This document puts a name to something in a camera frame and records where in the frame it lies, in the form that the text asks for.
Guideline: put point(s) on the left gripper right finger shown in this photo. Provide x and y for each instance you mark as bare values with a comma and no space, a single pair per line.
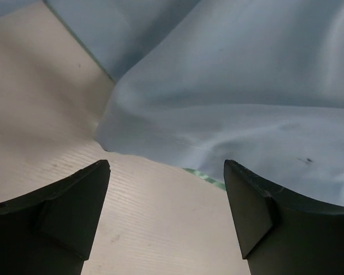
281,232

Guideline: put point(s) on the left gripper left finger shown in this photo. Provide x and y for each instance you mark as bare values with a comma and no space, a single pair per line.
51,230

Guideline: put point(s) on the light blue pillowcase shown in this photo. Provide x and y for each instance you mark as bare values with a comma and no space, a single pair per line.
200,82

